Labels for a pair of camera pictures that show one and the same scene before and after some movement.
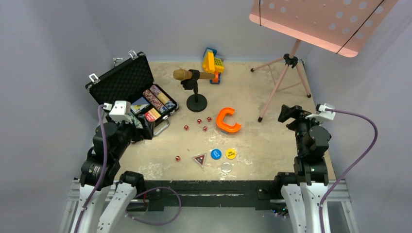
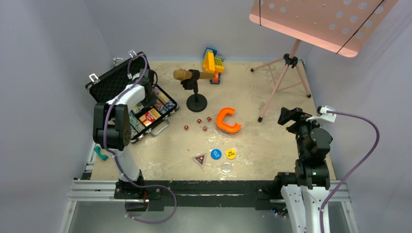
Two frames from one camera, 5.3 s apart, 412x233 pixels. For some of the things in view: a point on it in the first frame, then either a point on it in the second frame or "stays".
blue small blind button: (215, 154) stays
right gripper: (295, 111) stays
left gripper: (145, 132) -> (146, 104)
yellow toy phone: (213, 63) stays
